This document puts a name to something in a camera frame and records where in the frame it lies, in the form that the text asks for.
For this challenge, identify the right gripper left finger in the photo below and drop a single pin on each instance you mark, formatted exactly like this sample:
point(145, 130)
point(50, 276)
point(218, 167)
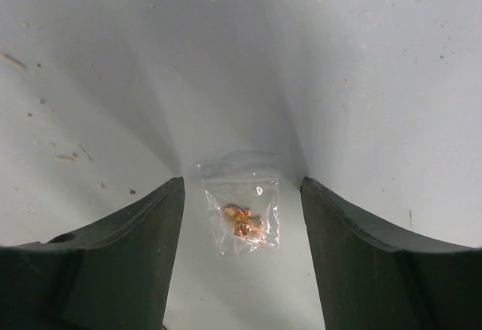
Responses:
point(111, 274)

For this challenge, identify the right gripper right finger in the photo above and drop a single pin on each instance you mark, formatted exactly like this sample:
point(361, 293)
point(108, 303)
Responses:
point(372, 274)

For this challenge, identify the small brown paper scrap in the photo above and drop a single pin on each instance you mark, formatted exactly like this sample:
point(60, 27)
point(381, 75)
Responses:
point(242, 193)

